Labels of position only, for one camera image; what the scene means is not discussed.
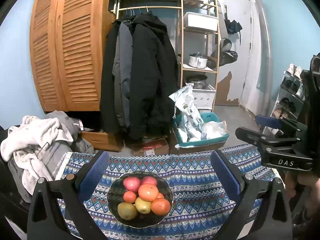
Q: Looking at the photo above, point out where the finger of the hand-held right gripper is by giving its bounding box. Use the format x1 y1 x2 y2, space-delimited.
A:
255 115 308 137
235 127 298 153

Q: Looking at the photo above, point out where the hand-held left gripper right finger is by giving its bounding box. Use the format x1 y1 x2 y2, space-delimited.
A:
211 151 293 240

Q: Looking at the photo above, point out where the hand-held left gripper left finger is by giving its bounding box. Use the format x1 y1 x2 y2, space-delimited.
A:
27 150 110 240

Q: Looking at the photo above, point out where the red apple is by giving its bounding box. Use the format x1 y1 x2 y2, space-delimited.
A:
122 177 141 193
140 176 158 187

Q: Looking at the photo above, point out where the yellow apple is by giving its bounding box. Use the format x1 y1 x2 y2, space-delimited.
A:
117 202 138 220

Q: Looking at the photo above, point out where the large orange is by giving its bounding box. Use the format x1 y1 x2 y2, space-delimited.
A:
138 183 159 202
150 198 171 216

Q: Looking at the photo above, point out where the yellow pear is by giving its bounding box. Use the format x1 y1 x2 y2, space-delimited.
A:
134 197 152 214

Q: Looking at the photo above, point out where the dark glass bowl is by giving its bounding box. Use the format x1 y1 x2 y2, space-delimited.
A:
107 171 174 228

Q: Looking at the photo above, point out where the person's right hand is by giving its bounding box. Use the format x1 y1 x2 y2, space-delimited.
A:
284 172 320 213

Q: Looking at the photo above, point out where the group of assorted shoes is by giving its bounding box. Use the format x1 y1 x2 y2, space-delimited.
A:
271 64 310 123

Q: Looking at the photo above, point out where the shoe rack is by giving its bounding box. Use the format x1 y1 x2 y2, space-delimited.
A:
262 64 313 135

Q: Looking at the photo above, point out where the wooden drawer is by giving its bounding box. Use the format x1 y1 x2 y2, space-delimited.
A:
80 130 123 152

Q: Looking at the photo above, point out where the clear plastic bag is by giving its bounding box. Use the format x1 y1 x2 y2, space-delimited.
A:
201 120 228 140

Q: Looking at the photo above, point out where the blue patterned tablecloth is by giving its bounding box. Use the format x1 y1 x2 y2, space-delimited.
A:
54 144 283 240

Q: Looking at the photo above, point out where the teal plastic crate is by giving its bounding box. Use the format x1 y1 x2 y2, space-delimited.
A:
173 112 230 148

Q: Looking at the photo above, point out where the grey clothes pile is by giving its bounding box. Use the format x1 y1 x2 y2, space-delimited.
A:
7 111 95 203

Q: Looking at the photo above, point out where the white patterned storage box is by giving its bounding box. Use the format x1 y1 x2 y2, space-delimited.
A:
191 84 217 110

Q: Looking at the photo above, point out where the red label cardboard box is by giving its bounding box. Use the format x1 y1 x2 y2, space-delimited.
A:
130 136 170 157

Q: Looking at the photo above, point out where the white rice bag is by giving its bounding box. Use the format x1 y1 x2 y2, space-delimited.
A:
169 84 205 142

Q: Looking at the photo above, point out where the grey metal pipe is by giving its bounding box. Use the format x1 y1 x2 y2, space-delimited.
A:
255 0 272 113

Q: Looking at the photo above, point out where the white door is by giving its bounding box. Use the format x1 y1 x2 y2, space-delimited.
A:
221 0 253 105

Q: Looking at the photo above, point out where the white fleece blanket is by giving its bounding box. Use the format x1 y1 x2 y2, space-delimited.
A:
0 115 74 195

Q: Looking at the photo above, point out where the steel pot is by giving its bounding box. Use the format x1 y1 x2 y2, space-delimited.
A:
187 75 208 89

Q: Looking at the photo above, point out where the dark olive hanging bag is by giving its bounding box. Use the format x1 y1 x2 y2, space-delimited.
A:
207 50 238 70

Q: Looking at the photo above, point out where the grey hanging bag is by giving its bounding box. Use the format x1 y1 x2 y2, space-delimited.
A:
220 38 232 53

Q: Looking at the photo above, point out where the white pot with lid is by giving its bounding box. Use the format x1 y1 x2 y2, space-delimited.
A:
188 53 208 68

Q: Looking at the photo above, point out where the black jacket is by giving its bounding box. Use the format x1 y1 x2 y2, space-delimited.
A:
99 20 120 133

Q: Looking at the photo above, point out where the grey jacket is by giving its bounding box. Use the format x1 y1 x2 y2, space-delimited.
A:
112 20 134 128

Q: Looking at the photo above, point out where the dark folded umbrella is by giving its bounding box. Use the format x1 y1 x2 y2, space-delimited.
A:
224 5 243 45

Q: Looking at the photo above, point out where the black hooded coat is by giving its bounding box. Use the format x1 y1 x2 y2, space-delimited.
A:
129 12 179 140

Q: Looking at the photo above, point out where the wooden garment rack with shelves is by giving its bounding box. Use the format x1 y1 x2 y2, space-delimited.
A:
110 0 222 113

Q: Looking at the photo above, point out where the wooden louvered wardrobe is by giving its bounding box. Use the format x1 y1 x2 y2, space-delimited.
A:
29 0 117 113

